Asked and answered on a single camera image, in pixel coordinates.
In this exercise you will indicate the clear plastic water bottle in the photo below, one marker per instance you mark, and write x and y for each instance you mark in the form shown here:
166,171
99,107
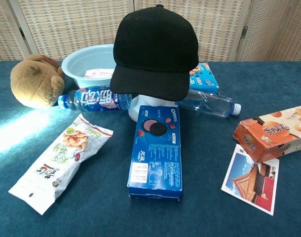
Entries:
209,103

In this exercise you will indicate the brown plush toy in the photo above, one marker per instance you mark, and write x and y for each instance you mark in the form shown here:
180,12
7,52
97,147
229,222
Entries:
34,81

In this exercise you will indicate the white nut snack bag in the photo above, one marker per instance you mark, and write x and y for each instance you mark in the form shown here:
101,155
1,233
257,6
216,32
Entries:
61,160

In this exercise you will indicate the white and pink packet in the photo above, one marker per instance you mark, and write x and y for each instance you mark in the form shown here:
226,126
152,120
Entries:
98,73

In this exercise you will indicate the metal screen hinge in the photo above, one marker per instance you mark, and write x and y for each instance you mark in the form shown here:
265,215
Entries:
22,33
244,32

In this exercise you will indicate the orange egg roll box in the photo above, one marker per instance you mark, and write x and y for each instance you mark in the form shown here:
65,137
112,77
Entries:
264,138

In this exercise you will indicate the light blue plastic basin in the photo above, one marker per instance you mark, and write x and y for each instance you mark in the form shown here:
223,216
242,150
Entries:
76,64

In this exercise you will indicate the blue labelled drink bottle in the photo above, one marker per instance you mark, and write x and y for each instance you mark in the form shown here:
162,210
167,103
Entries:
91,98

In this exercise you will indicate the palace roof postcard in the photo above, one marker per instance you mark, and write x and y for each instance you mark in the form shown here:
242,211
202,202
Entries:
251,185

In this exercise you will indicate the blue chocolate chip cookie box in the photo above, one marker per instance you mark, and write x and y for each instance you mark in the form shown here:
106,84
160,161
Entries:
204,81

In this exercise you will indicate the white foam mannequin head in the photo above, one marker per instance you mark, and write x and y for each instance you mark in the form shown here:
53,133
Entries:
150,100

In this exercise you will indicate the blue Oreo cookie box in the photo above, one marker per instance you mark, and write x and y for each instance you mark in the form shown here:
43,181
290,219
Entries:
155,158

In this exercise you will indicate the teal table cloth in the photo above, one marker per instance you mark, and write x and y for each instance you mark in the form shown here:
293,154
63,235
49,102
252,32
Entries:
214,222

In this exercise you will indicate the black baseball cap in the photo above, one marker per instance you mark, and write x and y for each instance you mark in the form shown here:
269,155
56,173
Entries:
155,49

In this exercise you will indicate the woven folding screen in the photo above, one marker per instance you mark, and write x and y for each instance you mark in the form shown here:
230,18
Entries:
66,24

